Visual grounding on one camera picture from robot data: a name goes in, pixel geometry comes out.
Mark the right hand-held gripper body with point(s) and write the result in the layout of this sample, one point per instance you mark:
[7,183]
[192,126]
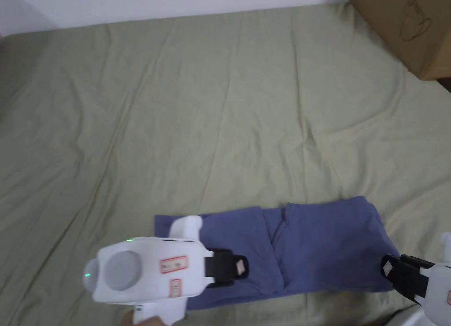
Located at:
[438,290]

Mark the bed with pale green sheet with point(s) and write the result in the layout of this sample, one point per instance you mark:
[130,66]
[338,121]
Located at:
[176,111]

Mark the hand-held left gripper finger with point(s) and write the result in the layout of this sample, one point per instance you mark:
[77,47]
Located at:
[229,268]

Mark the person's left hand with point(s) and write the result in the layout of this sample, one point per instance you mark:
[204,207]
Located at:
[141,321]

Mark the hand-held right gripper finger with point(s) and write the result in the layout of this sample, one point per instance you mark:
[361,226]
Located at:
[405,276]

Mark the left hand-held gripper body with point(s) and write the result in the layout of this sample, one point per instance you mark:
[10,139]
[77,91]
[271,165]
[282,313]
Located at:
[148,269]

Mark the brown cardboard carton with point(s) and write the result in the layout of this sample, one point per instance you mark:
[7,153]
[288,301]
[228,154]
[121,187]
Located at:
[398,19]

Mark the blue garment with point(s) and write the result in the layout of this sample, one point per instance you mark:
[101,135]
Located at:
[317,241]

